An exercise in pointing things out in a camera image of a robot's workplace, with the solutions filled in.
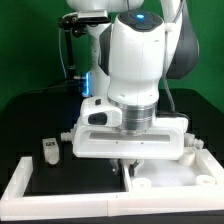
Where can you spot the black camera stand pole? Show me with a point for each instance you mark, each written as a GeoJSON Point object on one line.
{"type": "Point", "coordinates": [71, 64]}

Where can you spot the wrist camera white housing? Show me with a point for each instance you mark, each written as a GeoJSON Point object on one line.
{"type": "Point", "coordinates": [99, 111]}

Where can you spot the white U-shaped fence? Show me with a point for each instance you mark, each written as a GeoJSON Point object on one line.
{"type": "Point", "coordinates": [15, 206]}

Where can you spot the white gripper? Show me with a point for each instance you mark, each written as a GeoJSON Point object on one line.
{"type": "Point", "coordinates": [164, 140]}

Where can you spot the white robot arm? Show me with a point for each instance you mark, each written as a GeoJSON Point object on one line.
{"type": "Point", "coordinates": [144, 49]}

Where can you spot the white square tabletop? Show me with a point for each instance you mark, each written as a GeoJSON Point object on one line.
{"type": "Point", "coordinates": [197, 167]}

